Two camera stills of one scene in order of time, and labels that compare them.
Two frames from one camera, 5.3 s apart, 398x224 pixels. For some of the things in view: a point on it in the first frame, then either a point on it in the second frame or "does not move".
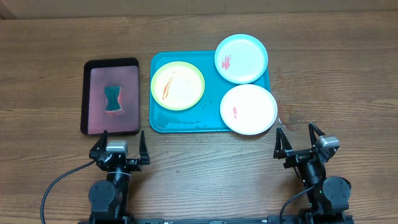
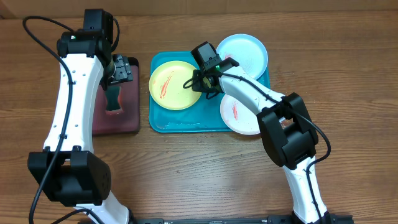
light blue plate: x=241 y=59 does not move
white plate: x=248 y=109 does not move
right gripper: x=283 y=149 → x=201 y=84
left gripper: x=136 y=163 → x=125 y=74
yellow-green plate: x=177 y=86 does not move
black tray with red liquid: x=122 y=72 does not move
